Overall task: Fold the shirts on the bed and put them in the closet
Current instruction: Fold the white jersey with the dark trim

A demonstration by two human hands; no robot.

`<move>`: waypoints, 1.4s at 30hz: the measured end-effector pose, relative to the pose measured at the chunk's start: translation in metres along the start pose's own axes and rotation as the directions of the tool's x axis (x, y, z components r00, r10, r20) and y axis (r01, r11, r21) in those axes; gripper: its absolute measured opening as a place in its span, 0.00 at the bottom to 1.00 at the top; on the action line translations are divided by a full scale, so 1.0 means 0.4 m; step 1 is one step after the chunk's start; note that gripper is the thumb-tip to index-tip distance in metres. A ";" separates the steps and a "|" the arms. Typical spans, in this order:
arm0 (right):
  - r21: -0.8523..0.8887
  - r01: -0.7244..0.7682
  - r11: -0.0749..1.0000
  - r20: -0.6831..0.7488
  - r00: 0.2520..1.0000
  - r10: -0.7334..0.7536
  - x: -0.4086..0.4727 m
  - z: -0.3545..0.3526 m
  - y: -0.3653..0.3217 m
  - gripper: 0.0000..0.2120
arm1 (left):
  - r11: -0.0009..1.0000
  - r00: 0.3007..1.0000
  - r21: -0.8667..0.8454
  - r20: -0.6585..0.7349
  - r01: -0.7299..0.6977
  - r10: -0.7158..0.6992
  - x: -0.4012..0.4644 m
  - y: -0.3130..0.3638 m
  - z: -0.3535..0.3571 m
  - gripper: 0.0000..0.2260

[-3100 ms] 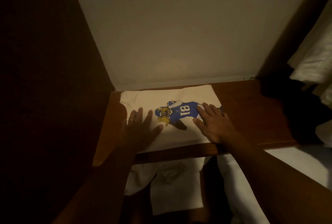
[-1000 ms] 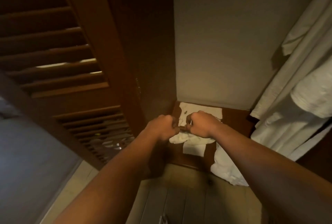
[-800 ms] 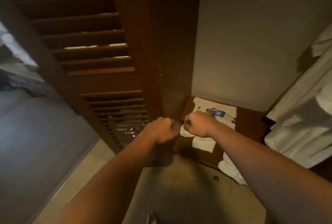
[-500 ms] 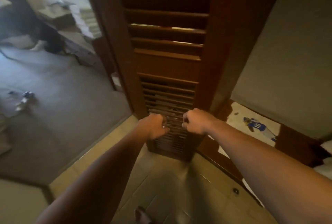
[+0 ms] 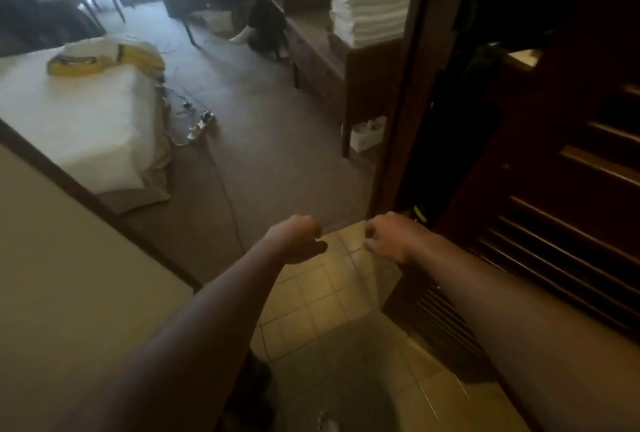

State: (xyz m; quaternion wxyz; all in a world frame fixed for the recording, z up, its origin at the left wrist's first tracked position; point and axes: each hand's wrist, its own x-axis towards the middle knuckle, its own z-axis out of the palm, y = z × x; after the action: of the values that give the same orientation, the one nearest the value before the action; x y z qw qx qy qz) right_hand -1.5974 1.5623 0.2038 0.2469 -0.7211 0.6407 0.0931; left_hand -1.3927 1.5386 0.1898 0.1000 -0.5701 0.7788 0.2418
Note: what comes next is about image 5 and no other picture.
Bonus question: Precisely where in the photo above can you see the person's left hand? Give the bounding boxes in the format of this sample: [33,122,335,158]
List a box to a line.
[262,213,328,266]

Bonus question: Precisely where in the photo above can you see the person's left forearm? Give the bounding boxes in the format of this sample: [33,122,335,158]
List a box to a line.
[70,241,301,432]

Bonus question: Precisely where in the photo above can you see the person's right forearm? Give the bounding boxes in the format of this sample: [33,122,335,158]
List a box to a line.
[415,229,640,432]

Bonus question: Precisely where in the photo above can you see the white bed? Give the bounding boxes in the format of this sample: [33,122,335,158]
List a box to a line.
[0,41,174,216]

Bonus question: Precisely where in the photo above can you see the person's right hand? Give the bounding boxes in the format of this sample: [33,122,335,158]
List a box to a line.
[363,211,431,266]

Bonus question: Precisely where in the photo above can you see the dark wooden wardrobe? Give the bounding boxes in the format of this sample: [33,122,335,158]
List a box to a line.
[370,0,640,380]

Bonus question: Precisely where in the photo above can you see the long wooden dresser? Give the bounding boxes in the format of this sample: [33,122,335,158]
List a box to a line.
[262,0,407,158]

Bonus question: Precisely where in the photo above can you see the yellow shirt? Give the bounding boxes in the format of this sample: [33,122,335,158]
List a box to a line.
[47,35,167,78]

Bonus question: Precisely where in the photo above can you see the stack of white towels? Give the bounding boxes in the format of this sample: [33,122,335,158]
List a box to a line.
[330,0,416,49]

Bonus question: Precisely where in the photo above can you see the person's left leg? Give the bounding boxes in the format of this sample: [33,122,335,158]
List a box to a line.
[215,351,277,432]

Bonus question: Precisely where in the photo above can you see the white power strip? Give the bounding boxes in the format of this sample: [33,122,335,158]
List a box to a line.
[185,109,217,144]

